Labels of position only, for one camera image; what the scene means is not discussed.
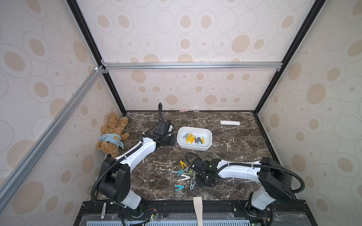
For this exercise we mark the brown teddy bear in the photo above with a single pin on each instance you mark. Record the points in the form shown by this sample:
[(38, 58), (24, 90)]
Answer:
[(112, 135)]

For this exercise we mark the light grey clothespin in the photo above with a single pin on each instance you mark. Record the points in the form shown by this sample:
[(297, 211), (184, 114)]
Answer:
[(185, 171)]

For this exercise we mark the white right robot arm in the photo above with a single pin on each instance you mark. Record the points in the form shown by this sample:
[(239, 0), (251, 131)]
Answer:
[(277, 182)]

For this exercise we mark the beige tape strip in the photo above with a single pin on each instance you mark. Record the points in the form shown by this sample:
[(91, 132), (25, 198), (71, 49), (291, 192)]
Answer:
[(198, 207)]

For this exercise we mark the white paper strip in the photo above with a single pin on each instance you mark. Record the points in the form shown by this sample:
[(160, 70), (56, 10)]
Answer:
[(236, 123)]

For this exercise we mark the teal clothespin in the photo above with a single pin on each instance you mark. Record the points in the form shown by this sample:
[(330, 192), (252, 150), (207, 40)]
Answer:
[(179, 173), (178, 187)]

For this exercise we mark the yellow clothespin pile top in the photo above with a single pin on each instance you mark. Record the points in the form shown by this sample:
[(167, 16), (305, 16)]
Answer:
[(183, 164)]

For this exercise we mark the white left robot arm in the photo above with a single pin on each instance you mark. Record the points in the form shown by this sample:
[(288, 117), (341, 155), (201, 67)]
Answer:
[(114, 181)]

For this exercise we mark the left diagonal aluminium rail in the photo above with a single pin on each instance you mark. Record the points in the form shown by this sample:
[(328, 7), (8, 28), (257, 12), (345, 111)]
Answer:
[(28, 162)]

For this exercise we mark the teal clothespin bottom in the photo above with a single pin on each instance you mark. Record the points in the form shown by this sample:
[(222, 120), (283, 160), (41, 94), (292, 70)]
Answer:
[(178, 187)]

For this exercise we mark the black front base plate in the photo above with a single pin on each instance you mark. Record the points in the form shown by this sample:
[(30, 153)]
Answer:
[(187, 213)]

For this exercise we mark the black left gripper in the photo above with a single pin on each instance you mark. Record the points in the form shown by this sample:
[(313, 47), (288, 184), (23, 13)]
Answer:
[(173, 140)]

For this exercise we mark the white plastic storage box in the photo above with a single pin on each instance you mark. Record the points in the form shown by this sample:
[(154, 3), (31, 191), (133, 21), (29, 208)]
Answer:
[(197, 132)]

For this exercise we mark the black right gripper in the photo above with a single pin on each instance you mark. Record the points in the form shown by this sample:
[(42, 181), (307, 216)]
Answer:
[(202, 179)]

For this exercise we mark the yellow clothespin pile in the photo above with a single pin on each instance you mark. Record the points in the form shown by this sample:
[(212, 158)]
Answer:
[(192, 139), (183, 164)]

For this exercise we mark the horizontal aluminium rail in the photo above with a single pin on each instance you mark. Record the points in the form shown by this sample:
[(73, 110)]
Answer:
[(207, 65)]

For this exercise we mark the white clothespin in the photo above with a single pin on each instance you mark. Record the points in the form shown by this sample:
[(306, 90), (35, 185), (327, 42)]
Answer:
[(184, 177)]

